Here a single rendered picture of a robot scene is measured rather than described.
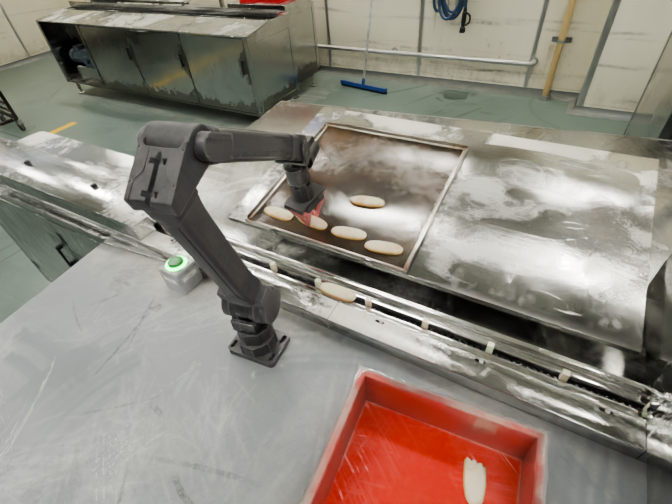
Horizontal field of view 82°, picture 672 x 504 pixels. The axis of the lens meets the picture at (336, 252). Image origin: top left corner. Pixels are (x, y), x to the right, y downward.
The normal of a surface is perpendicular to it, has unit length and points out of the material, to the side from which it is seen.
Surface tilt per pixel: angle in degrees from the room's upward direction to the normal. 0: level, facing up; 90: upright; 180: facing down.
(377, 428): 0
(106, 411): 0
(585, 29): 90
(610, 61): 90
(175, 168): 38
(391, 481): 0
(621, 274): 10
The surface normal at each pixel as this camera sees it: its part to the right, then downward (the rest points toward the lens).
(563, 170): -0.15, -0.62
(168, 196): -0.24, -0.16
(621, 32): -0.49, 0.62
